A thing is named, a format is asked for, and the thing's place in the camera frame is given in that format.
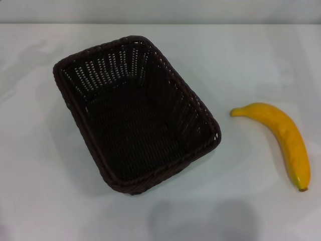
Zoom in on dark brown woven basket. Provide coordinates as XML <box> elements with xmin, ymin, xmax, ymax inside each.
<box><xmin>52</xmin><ymin>35</ymin><xmax>222</xmax><ymax>195</ymax></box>

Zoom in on yellow banana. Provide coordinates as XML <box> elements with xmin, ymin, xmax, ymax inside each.
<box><xmin>230</xmin><ymin>102</ymin><xmax>311</xmax><ymax>193</ymax></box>

